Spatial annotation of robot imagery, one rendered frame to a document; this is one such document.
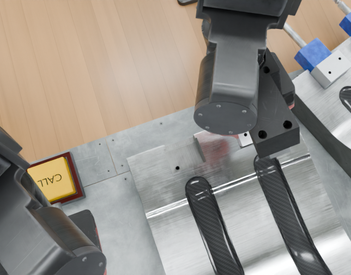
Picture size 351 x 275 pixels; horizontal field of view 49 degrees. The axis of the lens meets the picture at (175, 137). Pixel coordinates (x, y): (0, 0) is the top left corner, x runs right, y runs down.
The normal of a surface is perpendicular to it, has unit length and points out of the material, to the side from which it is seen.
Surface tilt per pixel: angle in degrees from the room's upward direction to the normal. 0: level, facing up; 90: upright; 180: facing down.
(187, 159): 0
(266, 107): 23
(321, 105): 0
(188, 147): 0
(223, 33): 13
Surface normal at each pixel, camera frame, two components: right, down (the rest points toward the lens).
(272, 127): -0.28, -0.47
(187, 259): 0.04, -0.22
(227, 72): 0.05, -0.46
